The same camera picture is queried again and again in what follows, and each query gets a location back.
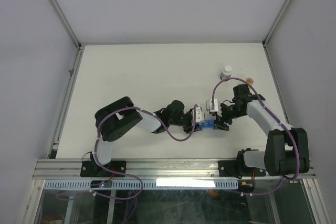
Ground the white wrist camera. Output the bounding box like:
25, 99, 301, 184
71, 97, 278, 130
206, 99, 219, 115
192, 104, 205, 123

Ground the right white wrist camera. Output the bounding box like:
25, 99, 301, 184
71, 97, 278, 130
206, 99, 219, 115

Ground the left aluminium frame post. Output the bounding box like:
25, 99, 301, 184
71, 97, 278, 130
33, 0, 82, 49

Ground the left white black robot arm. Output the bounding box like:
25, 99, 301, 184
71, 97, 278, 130
90, 97, 205, 177

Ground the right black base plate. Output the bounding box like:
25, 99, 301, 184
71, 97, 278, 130
218, 160, 266, 178

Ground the aluminium mounting rail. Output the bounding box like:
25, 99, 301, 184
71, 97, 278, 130
33, 157, 314, 180

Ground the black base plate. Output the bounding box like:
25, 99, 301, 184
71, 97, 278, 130
218, 160, 266, 178
80, 160, 127, 178

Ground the purple cable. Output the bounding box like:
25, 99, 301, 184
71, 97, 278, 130
212, 77, 300, 197
90, 104, 200, 175

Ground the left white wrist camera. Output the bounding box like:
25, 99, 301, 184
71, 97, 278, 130
192, 104, 205, 123

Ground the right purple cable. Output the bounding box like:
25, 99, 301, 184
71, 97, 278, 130
212, 77, 300, 197

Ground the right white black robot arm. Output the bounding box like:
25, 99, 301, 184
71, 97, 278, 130
209, 84, 310, 179

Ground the aluminium frame post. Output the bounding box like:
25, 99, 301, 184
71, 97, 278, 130
262, 0, 293, 47
33, 0, 82, 49

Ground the right aluminium frame post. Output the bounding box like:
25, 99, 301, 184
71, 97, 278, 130
262, 0, 293, 47

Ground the grey slotted cable duct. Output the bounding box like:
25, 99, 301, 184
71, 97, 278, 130
45, 178, 238, 190

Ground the blue weekly pill organizer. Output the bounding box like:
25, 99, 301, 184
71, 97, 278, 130
199, 119, 215, 130

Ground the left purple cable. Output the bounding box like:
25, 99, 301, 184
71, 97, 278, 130
90, 104, 200, 175

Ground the clear capsule bottle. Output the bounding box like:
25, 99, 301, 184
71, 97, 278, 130
246, 78, 254, 85

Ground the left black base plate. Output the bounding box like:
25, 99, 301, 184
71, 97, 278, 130
80, 160, 127, 178

